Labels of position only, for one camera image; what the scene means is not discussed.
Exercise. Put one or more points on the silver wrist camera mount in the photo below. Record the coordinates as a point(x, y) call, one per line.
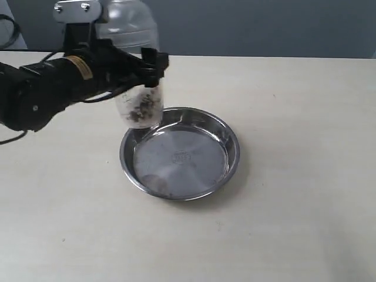
point(78, 12)

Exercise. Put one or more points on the round stainless steel pan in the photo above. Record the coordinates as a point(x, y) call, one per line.
point(190, 154)

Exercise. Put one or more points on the clear plastic shaker bottle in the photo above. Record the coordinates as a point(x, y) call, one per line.
point(131, 27)

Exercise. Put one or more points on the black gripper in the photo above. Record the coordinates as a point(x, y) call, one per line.
point(105, 68)

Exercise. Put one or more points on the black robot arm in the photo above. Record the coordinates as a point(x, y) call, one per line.
point(32, 95)

